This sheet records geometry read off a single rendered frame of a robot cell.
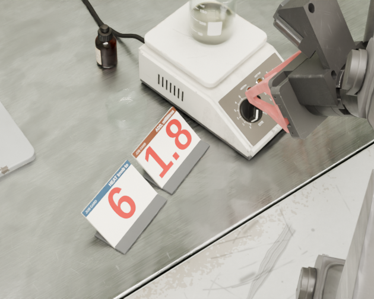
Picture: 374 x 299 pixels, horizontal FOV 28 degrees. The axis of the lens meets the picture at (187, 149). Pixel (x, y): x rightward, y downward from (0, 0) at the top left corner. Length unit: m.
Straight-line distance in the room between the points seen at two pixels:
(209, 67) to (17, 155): 0.26
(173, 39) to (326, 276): 0.40
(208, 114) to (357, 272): 0.53
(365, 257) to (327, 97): 0.32
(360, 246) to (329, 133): 0.56
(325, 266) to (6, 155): 0.44
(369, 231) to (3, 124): 0.64
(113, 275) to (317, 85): 0.32
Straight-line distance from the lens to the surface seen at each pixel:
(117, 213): 0.89
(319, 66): 0.75
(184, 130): 0.96
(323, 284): 0.70
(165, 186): 0.93
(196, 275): 0.87
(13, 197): 0.94
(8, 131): 0.98
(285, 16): 0.74
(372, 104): 0.62
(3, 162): 0.96
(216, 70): 0.93
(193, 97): 0.95
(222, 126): 0.94
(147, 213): 0.91
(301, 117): 0.78
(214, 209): 0.92
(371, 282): 0.46
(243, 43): 0.97
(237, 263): 0.89
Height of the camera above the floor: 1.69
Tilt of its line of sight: 55 degrees down
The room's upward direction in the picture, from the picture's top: 4 degrees clockwise
